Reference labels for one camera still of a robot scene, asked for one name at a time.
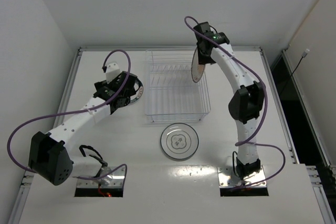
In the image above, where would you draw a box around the metal base plate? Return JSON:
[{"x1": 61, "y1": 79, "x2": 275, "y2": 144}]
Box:
[
  {"x1": 76, "y1": 164, "x2": 128, "y2": 189},
  {"x1": 217, "y1": 165, "x2": 268, "y2": 188}
]

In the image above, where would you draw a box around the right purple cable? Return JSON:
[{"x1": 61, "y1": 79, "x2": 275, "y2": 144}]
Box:
[{"x1": 184, "y1": 16, "x2": 286, "y2": 192}]

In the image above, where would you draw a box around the orange patterned plate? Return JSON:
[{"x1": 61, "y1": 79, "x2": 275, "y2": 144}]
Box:
[{"x1": 191, "y1": 48, "x2": 205, "y2": 83}]

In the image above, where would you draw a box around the white plate with line pattern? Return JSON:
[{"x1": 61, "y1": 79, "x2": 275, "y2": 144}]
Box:
[{"x1": 159, "y1": 123, "x2": 199, "y2": 162}]

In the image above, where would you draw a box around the black cable with white plug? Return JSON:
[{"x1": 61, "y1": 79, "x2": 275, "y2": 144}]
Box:
[{"x1": 278, "y1": 48, "x2": 310, "y2": 96}]

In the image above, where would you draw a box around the green rimmed white plate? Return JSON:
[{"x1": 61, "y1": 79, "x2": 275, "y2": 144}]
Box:
[{"x1": 129, "y1": 79, "x2": 144, "y2": 105}]

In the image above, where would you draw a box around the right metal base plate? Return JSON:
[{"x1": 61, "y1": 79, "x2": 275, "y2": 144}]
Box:
[{"x1": 217, "y1": 165, "x2": 268, "y2": 188}]

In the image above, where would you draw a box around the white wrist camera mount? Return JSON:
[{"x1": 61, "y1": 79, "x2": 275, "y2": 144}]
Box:
[{"x1": 105, "y1": 61, "x2": 121, "y2": 83}]

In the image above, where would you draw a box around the white wire dish rack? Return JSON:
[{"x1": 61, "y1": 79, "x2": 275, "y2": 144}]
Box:
[{"x1": 144, "y1": 48, "x2": 211, "y2": 123}]

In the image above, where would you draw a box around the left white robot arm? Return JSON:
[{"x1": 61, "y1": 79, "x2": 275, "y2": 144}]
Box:
[{"x1": 28, "y1": 71, "x2": 139, "y2": 186}]

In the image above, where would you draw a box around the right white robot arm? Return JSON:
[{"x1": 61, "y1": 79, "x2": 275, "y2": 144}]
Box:
[{"x1": 191, "y1": 22, "x2": 265, "y2": 179}]

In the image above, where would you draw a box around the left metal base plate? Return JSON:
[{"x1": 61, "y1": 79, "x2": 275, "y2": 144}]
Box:
[{"x1": 76, "y1": 164, "x2": 128, "y2": 189}]

